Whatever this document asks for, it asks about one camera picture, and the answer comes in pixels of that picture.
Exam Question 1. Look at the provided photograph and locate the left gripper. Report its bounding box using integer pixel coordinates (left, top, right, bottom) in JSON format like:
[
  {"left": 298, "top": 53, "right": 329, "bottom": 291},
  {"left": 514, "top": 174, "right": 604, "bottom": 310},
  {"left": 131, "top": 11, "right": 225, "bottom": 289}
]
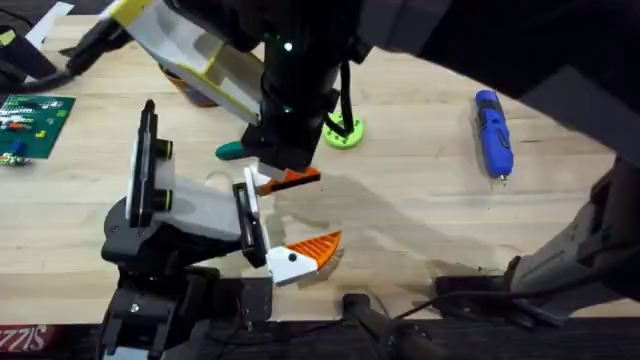
[{"left": 101, "top": 163, "right": 344, "bottom": 288}]

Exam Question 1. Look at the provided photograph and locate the teal toy vegetable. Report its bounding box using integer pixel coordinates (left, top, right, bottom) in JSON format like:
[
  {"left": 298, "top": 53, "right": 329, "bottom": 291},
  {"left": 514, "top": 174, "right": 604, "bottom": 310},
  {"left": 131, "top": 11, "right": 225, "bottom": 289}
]
[{"left": 214, "top": 140, "right": 248, "bottom": 162}]

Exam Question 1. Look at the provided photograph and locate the blue electric screwdriver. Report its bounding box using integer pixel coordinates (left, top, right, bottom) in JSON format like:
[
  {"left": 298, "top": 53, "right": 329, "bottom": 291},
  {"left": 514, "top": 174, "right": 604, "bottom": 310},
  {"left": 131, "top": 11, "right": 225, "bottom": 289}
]
[{"left": 471, "top": 88, "right": 517, "bottom": 188}]

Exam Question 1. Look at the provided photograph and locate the green disc with holes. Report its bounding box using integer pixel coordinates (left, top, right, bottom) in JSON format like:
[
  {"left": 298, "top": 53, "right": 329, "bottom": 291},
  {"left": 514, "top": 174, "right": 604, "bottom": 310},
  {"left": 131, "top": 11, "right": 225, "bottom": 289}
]
[{"left": 321, "top": 110, "right": 366, "bottom": 151}]

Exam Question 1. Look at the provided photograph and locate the brown tub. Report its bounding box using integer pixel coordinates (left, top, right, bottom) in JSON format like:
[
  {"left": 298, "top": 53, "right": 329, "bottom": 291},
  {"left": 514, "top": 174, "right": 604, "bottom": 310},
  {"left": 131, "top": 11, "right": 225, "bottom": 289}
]
[{"left": 158, "top": 63, "right": 221, "bottom": 109}]

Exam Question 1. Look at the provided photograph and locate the white yellow-edged panel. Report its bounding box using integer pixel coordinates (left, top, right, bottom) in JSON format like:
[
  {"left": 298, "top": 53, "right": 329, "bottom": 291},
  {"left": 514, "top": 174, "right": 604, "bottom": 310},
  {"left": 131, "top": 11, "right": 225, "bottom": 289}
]
[{"left": 98, "top": 0, "right": 265, "bottom": 127}]

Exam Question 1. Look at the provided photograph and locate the left wrist upright plate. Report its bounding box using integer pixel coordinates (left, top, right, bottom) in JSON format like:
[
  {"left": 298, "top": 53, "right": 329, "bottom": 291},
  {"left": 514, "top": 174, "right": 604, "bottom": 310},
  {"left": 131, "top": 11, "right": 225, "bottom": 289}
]
[{"left": 124, "top": 98, "right": 175, "bottom": 230}]

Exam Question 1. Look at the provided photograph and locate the green board with blocks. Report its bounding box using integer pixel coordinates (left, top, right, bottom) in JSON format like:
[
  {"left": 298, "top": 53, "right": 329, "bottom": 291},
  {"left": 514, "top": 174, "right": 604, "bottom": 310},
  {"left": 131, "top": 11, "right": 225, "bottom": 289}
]
[{"left": 0, "top": 94, "right": 77, "bottom": 160}]

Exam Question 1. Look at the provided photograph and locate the white paper sheet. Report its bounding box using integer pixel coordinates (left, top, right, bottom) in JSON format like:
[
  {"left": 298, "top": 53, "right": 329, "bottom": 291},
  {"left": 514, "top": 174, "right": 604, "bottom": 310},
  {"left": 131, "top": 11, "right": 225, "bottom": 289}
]
[{"left": 24, "top": 1, "right": 76, "bottom": 51}]

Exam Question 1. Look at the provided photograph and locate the small colourful toy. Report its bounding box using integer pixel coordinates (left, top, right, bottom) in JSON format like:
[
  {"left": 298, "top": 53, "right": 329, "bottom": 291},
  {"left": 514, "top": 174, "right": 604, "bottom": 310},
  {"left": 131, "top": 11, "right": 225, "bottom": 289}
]
[{"left": 0, "top": 152, "right": 30, "bottom": 168}]

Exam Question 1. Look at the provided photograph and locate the red printed pack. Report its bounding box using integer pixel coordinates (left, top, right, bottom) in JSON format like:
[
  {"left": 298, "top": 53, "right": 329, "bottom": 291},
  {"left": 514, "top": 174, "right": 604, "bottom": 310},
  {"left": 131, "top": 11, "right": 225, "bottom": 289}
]
[{"left": 0, "top": 323, "right": 64, "bottom": 354}]

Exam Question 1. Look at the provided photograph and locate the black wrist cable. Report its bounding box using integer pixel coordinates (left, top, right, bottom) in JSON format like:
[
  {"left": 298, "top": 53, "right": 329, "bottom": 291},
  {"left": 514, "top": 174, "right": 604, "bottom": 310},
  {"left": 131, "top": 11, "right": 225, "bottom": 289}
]
[{"left": 338, "top": 58, "right": 357, "bottom": 140}]

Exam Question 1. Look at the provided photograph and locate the thin black cable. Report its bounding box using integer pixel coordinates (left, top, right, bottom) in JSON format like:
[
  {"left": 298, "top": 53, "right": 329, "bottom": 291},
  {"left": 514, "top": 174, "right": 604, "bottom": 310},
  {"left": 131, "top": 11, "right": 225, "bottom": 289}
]
[{"left": 393, "top": 285, "right": 519, "bottom": 322}]

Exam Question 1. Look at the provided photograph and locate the thick black cable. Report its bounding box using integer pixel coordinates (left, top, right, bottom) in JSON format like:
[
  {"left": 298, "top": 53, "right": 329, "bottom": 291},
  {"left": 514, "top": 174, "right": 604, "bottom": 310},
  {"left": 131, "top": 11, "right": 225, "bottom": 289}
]
[{"left": 0, "top": 18, "right": 134, "bottom": 95}]

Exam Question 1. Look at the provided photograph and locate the black rail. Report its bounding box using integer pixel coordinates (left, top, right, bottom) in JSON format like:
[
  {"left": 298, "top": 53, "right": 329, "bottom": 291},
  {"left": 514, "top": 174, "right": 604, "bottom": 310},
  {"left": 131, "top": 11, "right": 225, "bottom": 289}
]
[{"left": 0, "top": 315, "right": 640, "bottom": 360}]

